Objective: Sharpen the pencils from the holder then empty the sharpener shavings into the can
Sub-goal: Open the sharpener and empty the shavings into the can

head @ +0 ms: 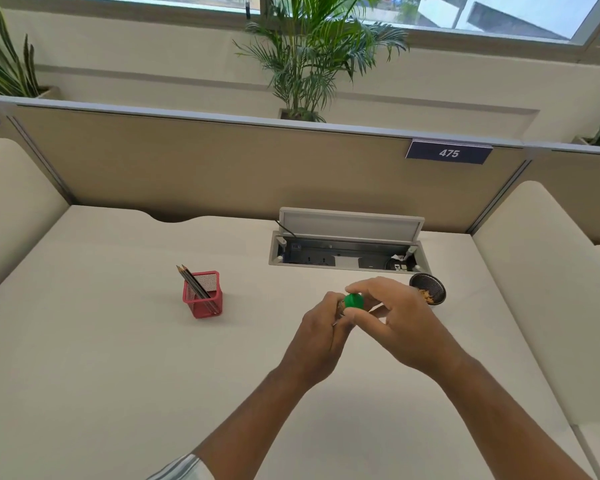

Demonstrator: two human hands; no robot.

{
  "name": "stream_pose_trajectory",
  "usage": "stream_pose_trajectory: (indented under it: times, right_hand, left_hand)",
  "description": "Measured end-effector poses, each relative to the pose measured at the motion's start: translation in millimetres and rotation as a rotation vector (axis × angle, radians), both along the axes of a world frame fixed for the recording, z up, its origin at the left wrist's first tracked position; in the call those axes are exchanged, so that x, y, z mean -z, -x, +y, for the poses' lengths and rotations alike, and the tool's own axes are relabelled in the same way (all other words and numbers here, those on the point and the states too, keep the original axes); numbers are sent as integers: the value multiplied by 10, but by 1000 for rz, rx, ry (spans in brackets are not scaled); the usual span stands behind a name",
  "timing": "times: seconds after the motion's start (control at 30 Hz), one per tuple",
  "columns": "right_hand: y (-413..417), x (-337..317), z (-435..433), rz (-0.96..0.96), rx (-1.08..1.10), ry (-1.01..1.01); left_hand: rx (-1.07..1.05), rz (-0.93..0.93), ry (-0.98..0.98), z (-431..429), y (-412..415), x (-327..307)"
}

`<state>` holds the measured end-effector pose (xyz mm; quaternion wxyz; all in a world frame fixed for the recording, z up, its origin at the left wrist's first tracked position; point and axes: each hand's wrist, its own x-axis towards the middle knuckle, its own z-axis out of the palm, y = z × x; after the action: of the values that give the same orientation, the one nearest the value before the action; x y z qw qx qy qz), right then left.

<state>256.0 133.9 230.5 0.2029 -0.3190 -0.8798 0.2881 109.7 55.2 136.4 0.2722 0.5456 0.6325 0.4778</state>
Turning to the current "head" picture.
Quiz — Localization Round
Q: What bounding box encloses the person's left hand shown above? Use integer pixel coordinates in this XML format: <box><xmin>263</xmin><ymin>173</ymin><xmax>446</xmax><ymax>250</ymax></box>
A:
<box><xmin>280</xmin><ymin>291</ymin><xmax>354</xmax><ymax>391</ymax></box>

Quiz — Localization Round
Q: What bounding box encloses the person's right hand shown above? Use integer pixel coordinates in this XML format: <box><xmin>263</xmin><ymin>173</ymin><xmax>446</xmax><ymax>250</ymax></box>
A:
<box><xmin>345</xmin><ymin>277</ymin><xmax>464</xmax><ymax>381</ymax></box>

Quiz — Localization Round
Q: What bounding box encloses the person's left forearm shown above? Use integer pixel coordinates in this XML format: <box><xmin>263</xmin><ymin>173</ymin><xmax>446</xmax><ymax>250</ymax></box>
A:
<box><xmin>192</xmin><ymin>362</ymin><xmax>327</xmax><ymax>480</ymax></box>

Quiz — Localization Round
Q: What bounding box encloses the person's right forearm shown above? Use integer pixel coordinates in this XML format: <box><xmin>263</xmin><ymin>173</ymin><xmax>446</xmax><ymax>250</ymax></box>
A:
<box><xmin>429</xmin><ymin>354</ymin><xmax>595</xmax><ymax>480</ymax></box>

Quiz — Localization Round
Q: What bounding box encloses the black mesh bowl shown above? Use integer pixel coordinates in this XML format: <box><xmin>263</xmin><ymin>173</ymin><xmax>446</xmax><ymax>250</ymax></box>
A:
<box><xmin>409</xmin><ymin>273</ymin><xmax>448</xmax><ymax>306</ymax></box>

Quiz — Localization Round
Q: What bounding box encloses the grey desk socket box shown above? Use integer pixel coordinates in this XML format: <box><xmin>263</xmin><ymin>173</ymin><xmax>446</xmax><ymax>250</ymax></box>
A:
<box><xmin>267</xmin><ymin>230</ymin><xmax>432</xmax><ymax>276</ymax></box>

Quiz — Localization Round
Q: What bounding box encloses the grey socket box lid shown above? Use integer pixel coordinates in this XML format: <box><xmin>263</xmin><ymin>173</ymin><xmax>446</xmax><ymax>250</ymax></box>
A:
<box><xmin>278</xmin><ymin>207</ymin><xmax>426</xmax><ymax>246</ymax></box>

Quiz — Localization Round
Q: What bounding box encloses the red mesh pencil holder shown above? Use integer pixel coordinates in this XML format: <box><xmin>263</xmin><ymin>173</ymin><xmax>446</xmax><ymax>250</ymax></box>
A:
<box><xmin>182</xmin><ymin>271</ymin><xmax>224</xmax><ymax>319</ymax></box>

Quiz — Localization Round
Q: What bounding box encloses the grey pencil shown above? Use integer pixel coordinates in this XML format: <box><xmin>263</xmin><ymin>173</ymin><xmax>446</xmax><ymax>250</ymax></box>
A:
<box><xmin>181</xmin><ymin>264</ymin><xmax>221</xmax><ymax>312</ymax></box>
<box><xmin>176</xmin><ymin>266</ymin><xmax>218</xmax><ymax>314</ymax></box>

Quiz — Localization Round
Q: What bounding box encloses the dark blue number label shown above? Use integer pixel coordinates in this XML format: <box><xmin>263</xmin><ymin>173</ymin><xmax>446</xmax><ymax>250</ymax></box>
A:
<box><xmin>405</xmin><ymin>139</ymin><xmax>494</xmax><ymax>165</ymax></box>

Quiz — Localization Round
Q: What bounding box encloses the cream side panel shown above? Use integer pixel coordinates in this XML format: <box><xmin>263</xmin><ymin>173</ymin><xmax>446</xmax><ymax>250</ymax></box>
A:
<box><xmin>472</xmin><ymin>181</ymin><xmax>600</xmax><ymax>426</ymax></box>
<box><xmin>0</xmin><ymin>138</ymin><xmax>71</xmax><ymax>306</ymax></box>

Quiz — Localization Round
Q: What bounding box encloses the beige desk partition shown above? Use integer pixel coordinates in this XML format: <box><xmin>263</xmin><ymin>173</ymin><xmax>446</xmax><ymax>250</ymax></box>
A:
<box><xmin>0</xmin><ymin>94</ymin><xmax>600</xmax><ymax>236</ymax></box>

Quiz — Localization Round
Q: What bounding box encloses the striped shirt sleeve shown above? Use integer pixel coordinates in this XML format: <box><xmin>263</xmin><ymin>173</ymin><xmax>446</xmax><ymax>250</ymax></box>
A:
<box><xmin>147</xmin><ymin>453</ymin><xmax>204</xmax><ymax>480</ymax></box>

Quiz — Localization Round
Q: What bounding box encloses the green palm plant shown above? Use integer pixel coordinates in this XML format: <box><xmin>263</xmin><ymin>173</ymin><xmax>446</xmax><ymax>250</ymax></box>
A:
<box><xmin>232</xmin><ymin>0</ymin><xmax>411</xmax><ymax>123</ymax></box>

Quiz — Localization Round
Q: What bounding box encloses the window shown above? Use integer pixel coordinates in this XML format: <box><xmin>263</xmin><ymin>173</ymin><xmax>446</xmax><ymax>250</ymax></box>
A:
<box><xmin>0</xmin><ymin>0</ymin><xmax>600</xmax><ymax>50</ymax></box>

